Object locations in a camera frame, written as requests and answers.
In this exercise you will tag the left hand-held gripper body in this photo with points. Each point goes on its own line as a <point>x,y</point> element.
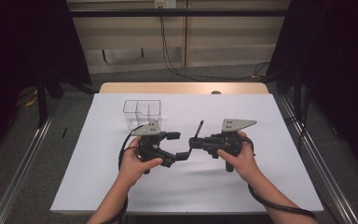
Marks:
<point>150,144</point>

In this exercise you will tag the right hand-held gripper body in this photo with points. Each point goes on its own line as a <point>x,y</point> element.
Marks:
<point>227,143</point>

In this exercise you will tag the black pen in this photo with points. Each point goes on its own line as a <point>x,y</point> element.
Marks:
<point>199,127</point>

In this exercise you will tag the clear plastic organizer box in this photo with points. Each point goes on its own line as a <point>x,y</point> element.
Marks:
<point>136,109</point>

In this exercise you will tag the person's right hand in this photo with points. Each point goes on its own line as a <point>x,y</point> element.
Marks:
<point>244,165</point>

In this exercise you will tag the person's left hand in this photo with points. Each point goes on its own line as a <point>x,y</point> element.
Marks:
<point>133,168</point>

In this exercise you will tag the white table cover board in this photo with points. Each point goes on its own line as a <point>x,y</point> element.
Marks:
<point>183,186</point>

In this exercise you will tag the wooden table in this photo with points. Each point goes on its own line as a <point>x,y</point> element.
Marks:
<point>167,88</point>

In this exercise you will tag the dark round table fitting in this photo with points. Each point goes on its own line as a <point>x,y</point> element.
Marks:
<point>216,92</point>

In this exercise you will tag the black horizontal metal bar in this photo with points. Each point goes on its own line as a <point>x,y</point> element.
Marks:
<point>180,12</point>

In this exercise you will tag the black curtain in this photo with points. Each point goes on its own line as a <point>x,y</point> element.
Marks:
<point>21,46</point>
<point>338,62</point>

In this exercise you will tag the black metal stand post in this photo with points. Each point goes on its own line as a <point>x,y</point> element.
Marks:
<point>41,102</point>
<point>297,93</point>

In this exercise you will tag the metal floor rail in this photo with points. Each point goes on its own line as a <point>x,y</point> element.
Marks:
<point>332,186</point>
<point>15,183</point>

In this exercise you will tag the white wall outlet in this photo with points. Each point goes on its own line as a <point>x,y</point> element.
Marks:
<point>165,3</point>

